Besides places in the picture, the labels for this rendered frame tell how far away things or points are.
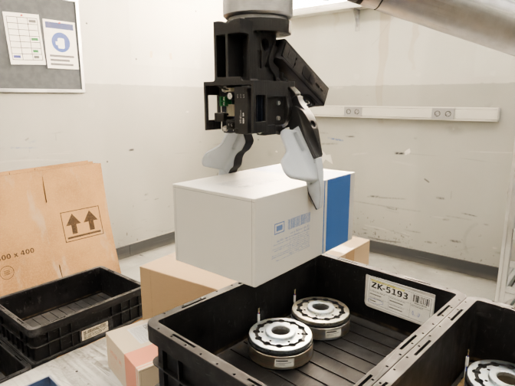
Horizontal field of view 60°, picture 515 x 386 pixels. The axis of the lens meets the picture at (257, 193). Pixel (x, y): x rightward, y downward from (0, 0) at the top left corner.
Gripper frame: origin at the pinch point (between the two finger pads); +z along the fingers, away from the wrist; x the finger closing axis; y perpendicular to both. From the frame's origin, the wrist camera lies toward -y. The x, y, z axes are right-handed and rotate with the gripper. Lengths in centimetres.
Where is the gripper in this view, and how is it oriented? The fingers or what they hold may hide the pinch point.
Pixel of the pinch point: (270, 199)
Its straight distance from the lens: 53.6
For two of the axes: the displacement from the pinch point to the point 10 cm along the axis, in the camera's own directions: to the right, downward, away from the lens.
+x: 7.7, 1.3, -6.3
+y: -6.4, 1.7, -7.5
